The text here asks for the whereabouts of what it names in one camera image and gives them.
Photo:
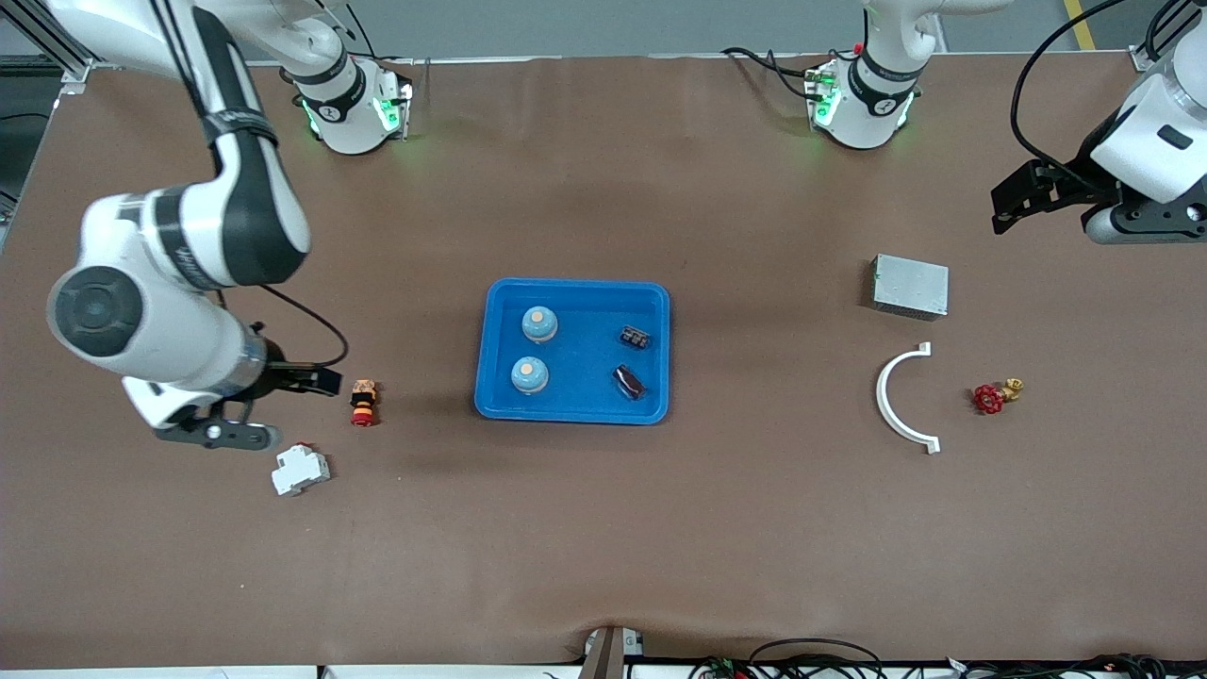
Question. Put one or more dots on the white curved plastic bracket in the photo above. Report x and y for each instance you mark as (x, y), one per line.
(884, 396)

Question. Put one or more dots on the aluminium frame rail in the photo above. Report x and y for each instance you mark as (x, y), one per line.
(74, 85)
(1146, 59)

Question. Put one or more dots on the grey metal box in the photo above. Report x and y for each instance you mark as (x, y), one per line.
(910, 286)

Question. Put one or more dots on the blue bell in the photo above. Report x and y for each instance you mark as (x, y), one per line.
(539, 324)
(529, 374)

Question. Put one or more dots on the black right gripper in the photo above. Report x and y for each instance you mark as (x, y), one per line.
(279, 374)

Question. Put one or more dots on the white circuit breaker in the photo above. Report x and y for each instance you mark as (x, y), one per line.
(300, 469)

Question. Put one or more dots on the orange red push button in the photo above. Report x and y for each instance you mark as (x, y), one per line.
(363, 404)

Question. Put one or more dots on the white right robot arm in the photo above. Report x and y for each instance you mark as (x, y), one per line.
(160, 321)

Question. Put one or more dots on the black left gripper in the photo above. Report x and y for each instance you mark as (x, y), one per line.
(1075, 185)

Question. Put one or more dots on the small dark electrolytic capacitor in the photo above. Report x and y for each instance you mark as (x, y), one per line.
(634, 336)

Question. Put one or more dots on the blue plastic tray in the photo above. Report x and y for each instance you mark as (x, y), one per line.
(580, 363)

